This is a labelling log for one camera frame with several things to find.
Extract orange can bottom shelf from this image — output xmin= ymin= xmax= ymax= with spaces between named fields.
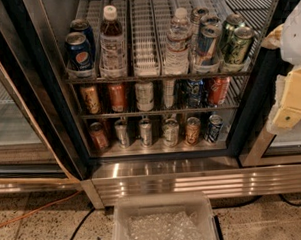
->
xmin=89 ymin=122 xmax=110 ymax=150

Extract rear silver can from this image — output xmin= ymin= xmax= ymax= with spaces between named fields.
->
xmin=190 ymin=7 xmax=209 ymax=26

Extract orange can shelf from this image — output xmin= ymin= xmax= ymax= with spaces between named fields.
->
xmin=108 ymin=83 xmax=127 ymax=112
xmin=89 ymin=122 xmax=110 ymax=150

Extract clear plastic bin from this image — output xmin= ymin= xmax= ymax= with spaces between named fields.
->
xmin=112 ymin=193 xmax=220 ymax=240

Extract pepsi can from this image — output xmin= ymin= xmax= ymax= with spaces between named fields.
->
xmin=69 ymin=19 xmax=96 ymax=57
xmin=65 ymin=32 xmax=93 ymax=71

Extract open glass fridge door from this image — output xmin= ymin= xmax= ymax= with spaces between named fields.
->
xmin=0 ymin=61 xmax=80 ymax=193

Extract clear water bottle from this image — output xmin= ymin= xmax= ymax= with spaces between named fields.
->
xmin=164 ymin=7 xmax=192 ymax=75

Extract silver can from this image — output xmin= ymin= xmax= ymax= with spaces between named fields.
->
xmin=139 ymin=118 xmax=153 ymax=147
xmin=115 ymin=119 xmax=131 ymax=148
xmin=190 ymin=7 xmax=209 ymax=26

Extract blue can bottom shelf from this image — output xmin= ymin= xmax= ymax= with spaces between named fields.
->
xmin=204 ymin=114 xmax=223 ymax=143

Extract orange can middle shelf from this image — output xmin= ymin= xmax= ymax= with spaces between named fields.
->
xmin=108 ymin=83 xmax=127 ymax=112

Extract front blue energy can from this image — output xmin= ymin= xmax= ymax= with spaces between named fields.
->
xmin=195 ymin=25 xmax=221 ymax=66

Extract silver can middle shelf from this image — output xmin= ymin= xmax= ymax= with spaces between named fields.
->
xmin=163 ymin=79 xmax=176 ymax=108

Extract white can middle shelf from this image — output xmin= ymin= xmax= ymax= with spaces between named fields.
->
xmin=135 ymin=82 xmax=154 ymax=111

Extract white can shelf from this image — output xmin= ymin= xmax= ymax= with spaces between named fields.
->
xmin=163 ymin=118 xmax=179 ymax=147
xmin=135 ymin=82 xmax=154 ymax=111

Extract middle blue energy can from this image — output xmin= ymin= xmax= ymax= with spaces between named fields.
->
xmin=199 ymin=14 xmax=220 ymax=29

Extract black cable right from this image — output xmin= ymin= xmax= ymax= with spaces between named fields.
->
xmin=211 ymin=192 xmax=301 ymax=211

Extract rear Pepsi can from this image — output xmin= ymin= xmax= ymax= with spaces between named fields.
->
xmin=69 ymin=19 xmax=96 ymax=57

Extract gold can shelf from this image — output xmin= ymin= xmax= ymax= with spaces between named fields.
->
xmin=80 ymin=85 xmax=101 ymax=114
xmin=184 ymin=117 xmax=201 ymax=145

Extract gold can bottom shelf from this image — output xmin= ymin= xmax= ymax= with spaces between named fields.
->
xmin=184 ymin=117 xmax=201 ymax=145

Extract gold can middle shelf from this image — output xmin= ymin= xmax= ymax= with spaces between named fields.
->
xmin=80 ymin=85 xmax=101 ymax=114

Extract black cable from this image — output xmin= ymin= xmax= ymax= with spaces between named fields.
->
xmin=211 ymin=192 xmax=301 ymax=211
xmin=60 ymin=207 xmax=98 ymax=240

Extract stainless steel fridge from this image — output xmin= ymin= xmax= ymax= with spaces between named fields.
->
xmin=0 ymin=0 xmax=301 ymax=208

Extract red can middle shelf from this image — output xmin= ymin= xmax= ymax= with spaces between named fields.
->
xmin=208 ymin=77 xmax=231 ymax=105

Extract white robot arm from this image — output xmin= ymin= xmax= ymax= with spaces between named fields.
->
xmin=261 ymin=0 xmax=301 ymax=135

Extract orange cable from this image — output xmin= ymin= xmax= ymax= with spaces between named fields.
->
xmin=0 ymin=190 xmax=84 ymax=231

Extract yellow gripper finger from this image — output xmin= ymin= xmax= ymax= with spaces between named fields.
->
xmin=273 ymin=65 xmax=301 ymax=129
xmin=261 ymin=24 xmax=284 ymax=50

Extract dark blue can middle shelf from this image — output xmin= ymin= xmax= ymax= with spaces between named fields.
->
xmin=182 ymin=79 xmax=204 ymax=108

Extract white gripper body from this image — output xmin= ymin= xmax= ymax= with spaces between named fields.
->
xmin=266 ymin=72 xmax=301 ymax=135

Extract white can bottom shelf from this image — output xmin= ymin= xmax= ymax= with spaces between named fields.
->
xmin=163 ymin=118 xmax=179 ymax=147

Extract silver can bottom centre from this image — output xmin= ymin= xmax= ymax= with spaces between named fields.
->
xmin=139 ymin=118 xmax=153 ymax=147

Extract blue energy can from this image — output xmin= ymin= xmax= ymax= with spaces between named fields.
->
xmin=195 ymin=25 xmax=221 ymax=66
xmin=199 ymin=14 xmax=220 ymax=29

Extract brown tea bottle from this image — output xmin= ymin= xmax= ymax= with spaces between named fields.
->
xmin=99 ymin=5 xmax=126 ymax=71

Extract front Pepsi can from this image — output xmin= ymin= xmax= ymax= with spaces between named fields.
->
xmin=65 ymin=32 xmax=93 ymax=71

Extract silver can bottom left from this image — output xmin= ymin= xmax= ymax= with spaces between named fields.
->
xmin=115 ymin=119 xmax=131 ymax=148

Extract green can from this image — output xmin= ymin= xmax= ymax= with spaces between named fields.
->
xmin=219 ymin=13 xmax=245 ymax=55
xmin=224 ymin=27 xmax=255 ymax=64

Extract black cable left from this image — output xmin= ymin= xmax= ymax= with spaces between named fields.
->
xmin=60 ymin=207 xmax=98 ymax=240

